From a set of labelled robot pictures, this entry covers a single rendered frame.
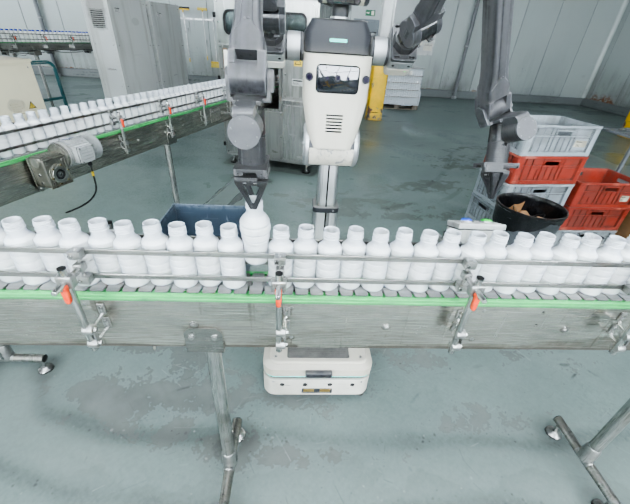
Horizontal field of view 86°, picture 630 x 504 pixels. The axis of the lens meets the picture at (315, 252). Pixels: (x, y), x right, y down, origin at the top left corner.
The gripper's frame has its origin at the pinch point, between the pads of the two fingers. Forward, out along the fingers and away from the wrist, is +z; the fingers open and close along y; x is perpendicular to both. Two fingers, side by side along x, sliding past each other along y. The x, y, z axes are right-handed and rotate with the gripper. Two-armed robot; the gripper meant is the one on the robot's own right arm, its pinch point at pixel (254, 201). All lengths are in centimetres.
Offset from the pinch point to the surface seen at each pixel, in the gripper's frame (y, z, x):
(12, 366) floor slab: -52, 123, -136
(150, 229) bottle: 1.4, 7.0, -23.3
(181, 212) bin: -56, 32, -37
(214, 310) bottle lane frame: 5.6, 27.3, -10.3
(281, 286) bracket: 11.4, 14.6, 6.6
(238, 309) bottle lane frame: 5.7, 26.9, -4.4
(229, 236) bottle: 2.2, 7.8, -5.7
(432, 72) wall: -1199, 52, 462
